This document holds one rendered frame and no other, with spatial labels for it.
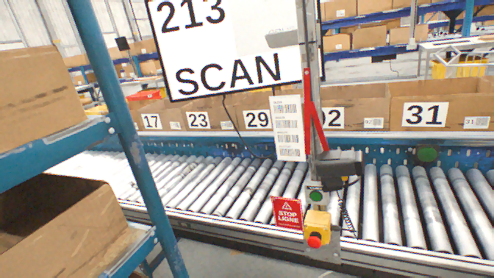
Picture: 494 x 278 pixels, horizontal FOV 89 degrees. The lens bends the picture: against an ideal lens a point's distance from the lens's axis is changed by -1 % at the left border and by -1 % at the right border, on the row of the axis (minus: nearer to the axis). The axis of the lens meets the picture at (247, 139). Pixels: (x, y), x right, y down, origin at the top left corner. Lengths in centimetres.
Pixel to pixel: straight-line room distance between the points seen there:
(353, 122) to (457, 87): 55
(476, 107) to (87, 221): 134
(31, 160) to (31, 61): 12
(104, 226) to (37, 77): 22
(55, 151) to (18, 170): 4
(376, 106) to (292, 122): 66
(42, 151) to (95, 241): 17
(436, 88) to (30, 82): 157
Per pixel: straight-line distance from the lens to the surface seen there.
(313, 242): 79
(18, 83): 38
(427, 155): 133
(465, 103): 135
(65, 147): 36
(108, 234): 46
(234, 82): 79
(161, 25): 84
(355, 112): 131
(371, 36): 553
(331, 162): 68
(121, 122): 40
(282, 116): 71
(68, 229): 42
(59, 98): 40
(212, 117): 157
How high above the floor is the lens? 141
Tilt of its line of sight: 22 degrees down
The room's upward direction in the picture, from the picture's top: 10 degrees counter-clockwise
